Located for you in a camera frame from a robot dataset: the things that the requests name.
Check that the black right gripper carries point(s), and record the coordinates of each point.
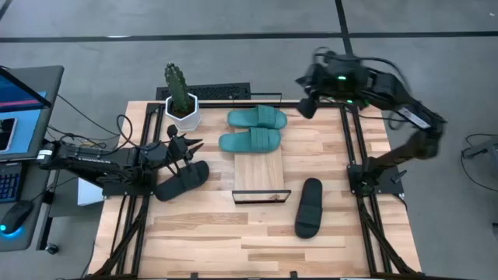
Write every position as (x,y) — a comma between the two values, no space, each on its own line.
(317,81)

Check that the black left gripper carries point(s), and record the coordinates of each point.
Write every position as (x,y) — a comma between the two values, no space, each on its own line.
(178,148)

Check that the black rubber slide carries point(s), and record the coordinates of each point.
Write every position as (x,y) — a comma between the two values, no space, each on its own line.
(171,190)
(309,214)

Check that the teal rubber slide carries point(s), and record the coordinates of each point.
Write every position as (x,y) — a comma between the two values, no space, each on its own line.
(249,141)
(257,116)

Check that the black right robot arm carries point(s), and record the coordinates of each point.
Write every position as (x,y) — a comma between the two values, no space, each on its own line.
(400,153)

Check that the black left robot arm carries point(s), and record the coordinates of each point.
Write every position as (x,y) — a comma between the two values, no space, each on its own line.
(97,163)

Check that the white hexagonal plant pot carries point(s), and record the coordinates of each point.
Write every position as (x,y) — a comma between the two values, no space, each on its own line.
(188,122)

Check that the black mesh panel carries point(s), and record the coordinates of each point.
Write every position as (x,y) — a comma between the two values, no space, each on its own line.
(218,92)

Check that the green cactus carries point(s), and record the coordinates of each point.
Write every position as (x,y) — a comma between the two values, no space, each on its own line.
(177,87)

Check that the white box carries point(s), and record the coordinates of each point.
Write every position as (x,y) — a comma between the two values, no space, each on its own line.
(89,194)

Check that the computer monitor blue screen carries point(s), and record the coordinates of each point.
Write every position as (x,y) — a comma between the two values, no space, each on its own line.
(27,132)

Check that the black caster wheel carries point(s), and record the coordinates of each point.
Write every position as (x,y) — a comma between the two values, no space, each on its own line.
(51,249)

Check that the grey side desk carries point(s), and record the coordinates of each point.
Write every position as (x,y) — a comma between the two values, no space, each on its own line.
(35,237)

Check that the keyboard with blue backlight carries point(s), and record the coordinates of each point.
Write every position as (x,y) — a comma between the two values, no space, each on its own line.
(9,183)

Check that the black computer mouse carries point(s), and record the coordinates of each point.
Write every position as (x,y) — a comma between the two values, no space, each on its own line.
(17,215)

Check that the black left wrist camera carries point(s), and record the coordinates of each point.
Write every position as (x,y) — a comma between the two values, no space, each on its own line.
(172,130)

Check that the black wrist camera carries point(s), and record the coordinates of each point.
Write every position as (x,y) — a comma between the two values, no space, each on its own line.
(172,130)
(307,108)

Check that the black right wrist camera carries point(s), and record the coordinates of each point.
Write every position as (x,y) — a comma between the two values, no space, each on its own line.
(307,108)

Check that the black aluminium table frame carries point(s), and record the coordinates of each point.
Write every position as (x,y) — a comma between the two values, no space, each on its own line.
(218,104)

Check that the wooden shelf black metal frame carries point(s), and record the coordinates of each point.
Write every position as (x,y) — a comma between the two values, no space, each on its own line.
(258,171)

